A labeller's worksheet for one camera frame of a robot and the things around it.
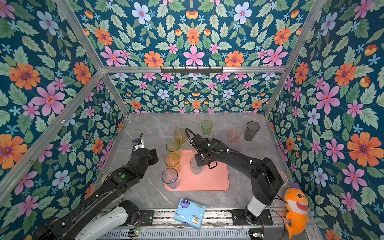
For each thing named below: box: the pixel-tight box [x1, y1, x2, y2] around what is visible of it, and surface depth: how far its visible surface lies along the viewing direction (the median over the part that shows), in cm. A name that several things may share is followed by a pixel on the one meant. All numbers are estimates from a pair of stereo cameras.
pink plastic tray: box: [164, 149, 230, 192], surface depth 87 cm
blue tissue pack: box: [173, 198, 206, 230], surface depth 72 cm
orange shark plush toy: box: [284, 183, 310, 240], surface depth 72 cm
